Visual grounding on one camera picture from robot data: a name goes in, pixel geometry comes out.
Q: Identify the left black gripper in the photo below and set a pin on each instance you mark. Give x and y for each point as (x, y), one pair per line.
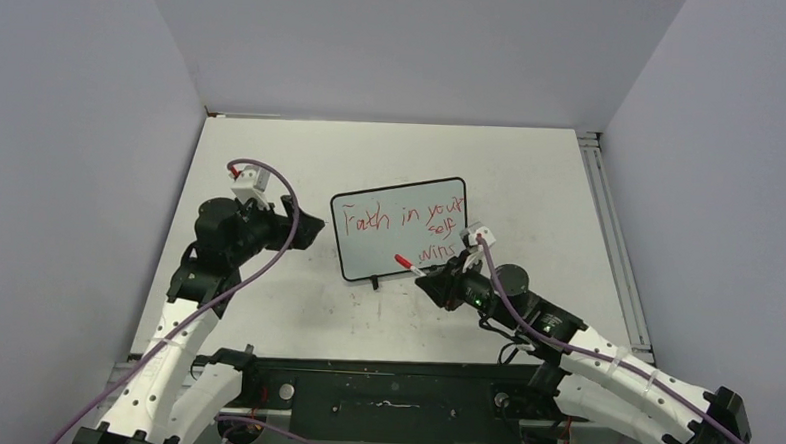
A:
(280, 224)

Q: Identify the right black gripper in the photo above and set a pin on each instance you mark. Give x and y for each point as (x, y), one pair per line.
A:
(443, 284)

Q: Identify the red marker cap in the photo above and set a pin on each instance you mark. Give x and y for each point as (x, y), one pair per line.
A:
(401, 260)

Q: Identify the white marker pen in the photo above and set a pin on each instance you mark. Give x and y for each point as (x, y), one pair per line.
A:
(416, 271)

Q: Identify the small black-framed whiteboard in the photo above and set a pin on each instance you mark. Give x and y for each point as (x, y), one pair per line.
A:
(421, 221)

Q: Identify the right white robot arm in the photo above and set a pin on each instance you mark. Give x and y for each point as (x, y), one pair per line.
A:
(582, 372)

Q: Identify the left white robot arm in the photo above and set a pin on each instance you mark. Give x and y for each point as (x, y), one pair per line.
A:
(153, 406)

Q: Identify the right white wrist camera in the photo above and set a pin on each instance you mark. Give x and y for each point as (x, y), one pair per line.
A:
(476, 238)

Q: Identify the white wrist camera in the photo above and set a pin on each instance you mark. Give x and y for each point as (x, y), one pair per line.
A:
(249, 185)
(476, 238)

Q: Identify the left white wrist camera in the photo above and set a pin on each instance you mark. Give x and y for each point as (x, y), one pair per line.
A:
(249, 185)

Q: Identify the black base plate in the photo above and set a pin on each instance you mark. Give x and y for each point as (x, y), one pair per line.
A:
(409, 403)

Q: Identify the aluminium frame rail right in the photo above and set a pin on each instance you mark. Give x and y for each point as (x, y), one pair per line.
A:
(625, 284)

